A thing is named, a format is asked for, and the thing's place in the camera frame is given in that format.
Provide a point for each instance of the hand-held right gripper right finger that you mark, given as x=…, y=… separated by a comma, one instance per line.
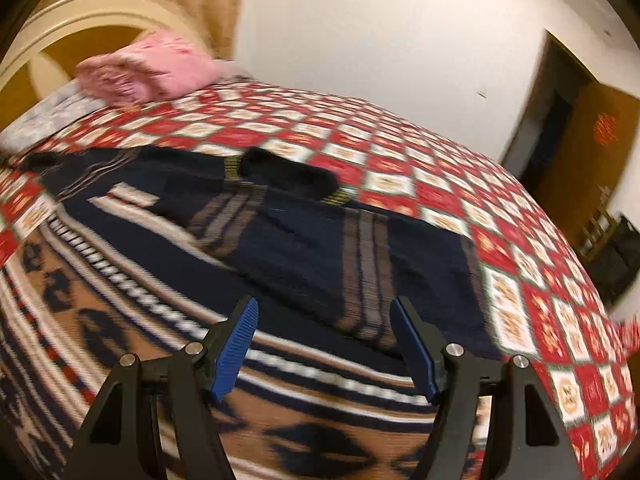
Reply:
x=417, y=347

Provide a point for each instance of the grey patterned pillow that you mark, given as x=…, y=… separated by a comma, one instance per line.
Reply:
x=47, y=115

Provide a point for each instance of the black bag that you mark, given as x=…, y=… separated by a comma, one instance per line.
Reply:
x=622, y=260

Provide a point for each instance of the brown navy patterned blanket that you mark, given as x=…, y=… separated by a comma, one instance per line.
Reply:
x=165, y=375

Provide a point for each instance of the wooden chair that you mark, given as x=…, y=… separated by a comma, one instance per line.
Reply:
x=597, y=232

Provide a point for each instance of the navy knitted sweater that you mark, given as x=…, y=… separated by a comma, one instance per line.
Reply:
x=310, y=250

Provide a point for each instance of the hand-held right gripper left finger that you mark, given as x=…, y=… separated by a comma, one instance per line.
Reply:
x=235, y=347

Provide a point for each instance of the wooden door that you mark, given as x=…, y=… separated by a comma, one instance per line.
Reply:
x=575, y=170

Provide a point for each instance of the red checked bear blanket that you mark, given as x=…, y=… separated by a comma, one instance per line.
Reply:
x=450, y=180

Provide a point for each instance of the wooden door frame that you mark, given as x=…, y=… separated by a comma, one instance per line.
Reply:
x=530, y=110

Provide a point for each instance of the cream bed headboard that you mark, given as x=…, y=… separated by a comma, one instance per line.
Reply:
x=60, y=17

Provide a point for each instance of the red paper door decoration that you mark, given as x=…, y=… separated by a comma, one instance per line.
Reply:
x=605, y=129

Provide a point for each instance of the pink pillow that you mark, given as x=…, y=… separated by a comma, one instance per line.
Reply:
x=150, y=67

